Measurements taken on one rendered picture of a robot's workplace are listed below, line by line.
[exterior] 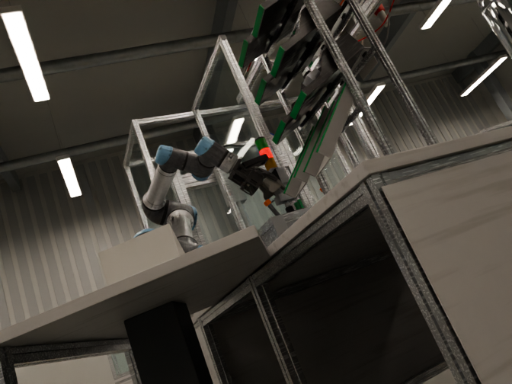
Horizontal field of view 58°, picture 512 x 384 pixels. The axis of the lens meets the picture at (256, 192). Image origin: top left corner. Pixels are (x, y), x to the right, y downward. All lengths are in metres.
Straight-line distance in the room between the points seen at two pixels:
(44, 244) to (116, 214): 1.50
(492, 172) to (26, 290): 9.34
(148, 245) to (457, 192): 0.89
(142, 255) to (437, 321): 0.89
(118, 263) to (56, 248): 8.60
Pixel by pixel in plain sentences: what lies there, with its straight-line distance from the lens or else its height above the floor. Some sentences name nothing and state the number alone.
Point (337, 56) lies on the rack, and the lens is 1.41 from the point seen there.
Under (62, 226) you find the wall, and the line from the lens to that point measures 10.19.
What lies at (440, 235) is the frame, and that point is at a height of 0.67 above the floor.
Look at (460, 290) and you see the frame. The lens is 0.94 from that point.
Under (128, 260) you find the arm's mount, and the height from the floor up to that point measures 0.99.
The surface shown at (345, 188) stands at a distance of 0.98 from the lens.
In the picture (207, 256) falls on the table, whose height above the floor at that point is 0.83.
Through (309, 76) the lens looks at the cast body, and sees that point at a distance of 1.44.
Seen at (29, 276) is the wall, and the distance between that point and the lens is 9.99.
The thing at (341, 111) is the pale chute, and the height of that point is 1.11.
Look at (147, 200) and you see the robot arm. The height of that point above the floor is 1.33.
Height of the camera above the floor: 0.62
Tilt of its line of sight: 17 degrees up
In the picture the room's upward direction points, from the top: 23 degrees counter-clockwise
